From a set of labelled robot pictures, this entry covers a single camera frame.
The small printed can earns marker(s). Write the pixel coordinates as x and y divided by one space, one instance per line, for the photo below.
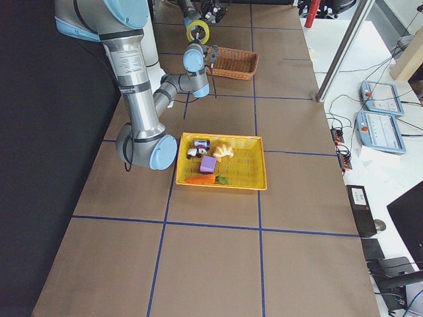
203 144

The near teach pendant tablet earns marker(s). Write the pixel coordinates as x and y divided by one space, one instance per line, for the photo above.
380 131

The yellow woven plastic basket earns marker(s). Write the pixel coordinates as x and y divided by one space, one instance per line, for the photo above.
246 170

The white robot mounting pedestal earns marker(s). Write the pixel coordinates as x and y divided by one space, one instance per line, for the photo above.
155 39

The yellow tape roll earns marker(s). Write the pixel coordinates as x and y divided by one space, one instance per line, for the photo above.
197 25

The purple foam cube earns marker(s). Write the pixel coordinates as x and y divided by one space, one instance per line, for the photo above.
207 165

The toy orange carrot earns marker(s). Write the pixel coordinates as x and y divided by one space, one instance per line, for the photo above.
207 179

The teach pendant tablet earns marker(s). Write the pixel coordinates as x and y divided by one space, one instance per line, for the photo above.
380 131
381 97

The far teach pendant tablet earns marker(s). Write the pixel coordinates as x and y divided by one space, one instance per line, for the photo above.
381 97

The black power box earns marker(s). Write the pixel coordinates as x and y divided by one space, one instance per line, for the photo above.
361 211

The aluminium frame post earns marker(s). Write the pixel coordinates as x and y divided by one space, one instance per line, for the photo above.
353 29

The black monitor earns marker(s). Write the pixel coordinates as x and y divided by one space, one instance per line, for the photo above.
406 214

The toy panda figure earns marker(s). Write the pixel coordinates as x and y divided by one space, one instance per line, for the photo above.
196 152

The brown wicker basket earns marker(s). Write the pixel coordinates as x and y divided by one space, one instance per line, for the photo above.
235 64

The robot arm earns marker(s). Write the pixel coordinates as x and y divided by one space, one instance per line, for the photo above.
190 12
124 29

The toy croissant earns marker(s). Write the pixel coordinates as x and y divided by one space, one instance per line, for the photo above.
223 150

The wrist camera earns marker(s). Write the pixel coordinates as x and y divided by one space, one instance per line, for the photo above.
211 61

